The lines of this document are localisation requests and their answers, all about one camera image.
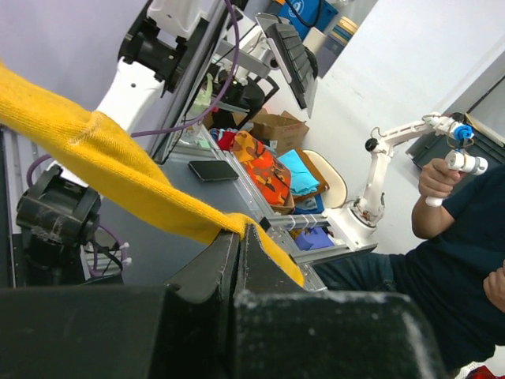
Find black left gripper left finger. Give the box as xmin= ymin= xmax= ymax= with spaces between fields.
xmin=1 ymin=231 xmax=240 ymax=378

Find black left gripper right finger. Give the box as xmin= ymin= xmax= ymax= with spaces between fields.
xmin=232 ymin=226 xmax=446 ymax=378

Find mustard yellow sock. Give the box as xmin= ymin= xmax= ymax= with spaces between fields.
xmin=0 ymin=62 xmax=305 ymax=287

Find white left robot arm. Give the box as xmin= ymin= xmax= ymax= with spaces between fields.
xmin=1 ymin=71 xmax=444 ymax=378

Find person's hand on handle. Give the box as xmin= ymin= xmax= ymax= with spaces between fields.
xmin=418 ymin=158 xmax=466 ymax=203

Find turquoise folded cloth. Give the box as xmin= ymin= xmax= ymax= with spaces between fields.
xmin=279 ymin=150 xmax=320 ymax=197

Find orange camouflage cloth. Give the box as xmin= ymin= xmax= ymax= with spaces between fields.
xmin=230 ymin=131 xmax=294 ymax=215

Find black smartphone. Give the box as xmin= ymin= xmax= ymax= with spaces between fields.
xmin=188 ymin=160 xmax=239 ymax=182

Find cardboard box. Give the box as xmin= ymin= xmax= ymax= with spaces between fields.
xmin=251 ymin=110 xmax=309 ymax=156

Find person in dark shirt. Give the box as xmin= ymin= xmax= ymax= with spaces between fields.
xmin=315 ymin=166 xmax=504 ymax=371

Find black keyboard on stand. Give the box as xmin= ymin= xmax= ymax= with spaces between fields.
xmin=255 ymin=13 xmax=318 ymax=118

